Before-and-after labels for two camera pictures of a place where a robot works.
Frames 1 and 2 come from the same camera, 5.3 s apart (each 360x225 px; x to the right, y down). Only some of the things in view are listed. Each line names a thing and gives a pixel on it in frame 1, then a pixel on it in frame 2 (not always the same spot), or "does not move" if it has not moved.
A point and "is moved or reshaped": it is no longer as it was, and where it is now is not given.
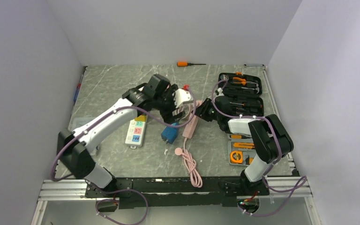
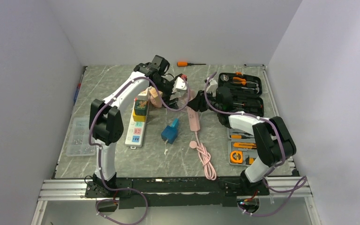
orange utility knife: [243, 145] does not move
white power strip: [136, 133] does not move
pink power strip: [191, 126] is moved or reshaped
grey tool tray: [241, 149] does not move
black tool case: [244, 92] does not move
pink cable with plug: [191, 164] -> [205, 158]
